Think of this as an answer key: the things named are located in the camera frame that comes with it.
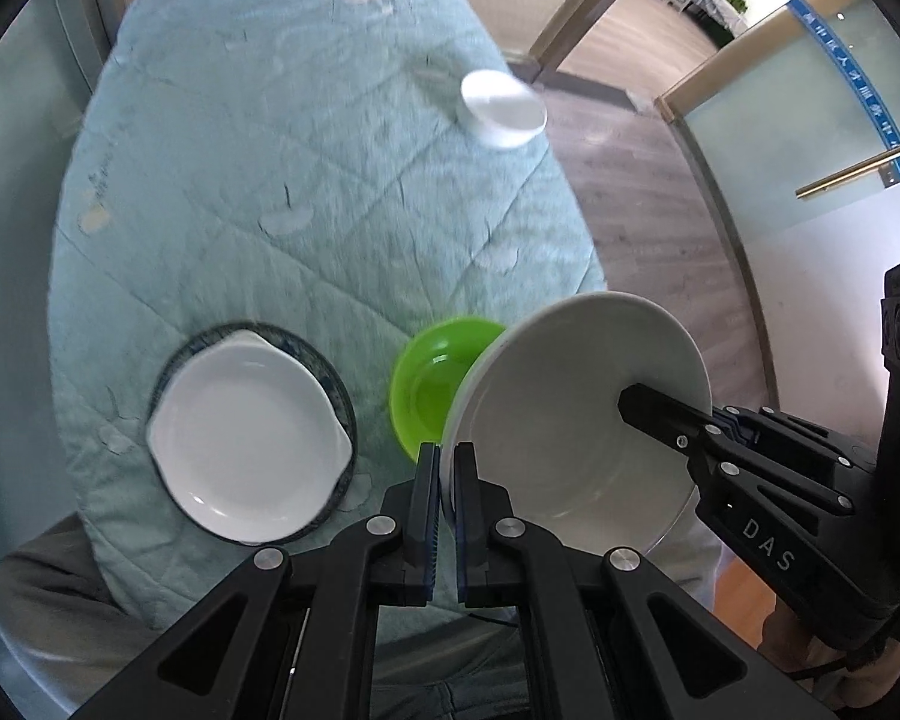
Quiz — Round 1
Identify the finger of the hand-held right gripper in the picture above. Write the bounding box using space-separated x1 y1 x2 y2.
619 384 854 518
712 405 875 470

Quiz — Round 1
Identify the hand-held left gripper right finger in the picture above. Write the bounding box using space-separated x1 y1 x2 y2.
456 442 833 720

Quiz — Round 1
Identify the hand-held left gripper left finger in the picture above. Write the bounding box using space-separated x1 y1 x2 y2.
67 442 442 720

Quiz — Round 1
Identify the large white bowl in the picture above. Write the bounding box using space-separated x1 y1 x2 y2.
441 291 713 557

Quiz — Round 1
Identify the green bowl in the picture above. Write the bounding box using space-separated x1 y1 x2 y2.
388 317 509 466

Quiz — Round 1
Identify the white plate with handles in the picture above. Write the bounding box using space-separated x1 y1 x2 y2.
145 330 351 547

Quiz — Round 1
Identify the small white bowl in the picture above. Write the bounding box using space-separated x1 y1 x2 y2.
460 69 548 151

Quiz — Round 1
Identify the dark-rimmed plate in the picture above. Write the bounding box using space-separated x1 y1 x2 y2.
152 321 359 547

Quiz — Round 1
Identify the glass partition with blue stripe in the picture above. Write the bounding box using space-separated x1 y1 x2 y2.
656 0 900 293

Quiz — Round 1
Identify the teal quilted blanket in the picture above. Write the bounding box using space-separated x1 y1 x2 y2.
49 0 608 638

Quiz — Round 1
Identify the gold door handle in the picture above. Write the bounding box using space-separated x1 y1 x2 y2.
795 136 900 200

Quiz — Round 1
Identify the wooden door frame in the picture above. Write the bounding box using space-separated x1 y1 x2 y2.
526 0 672 80

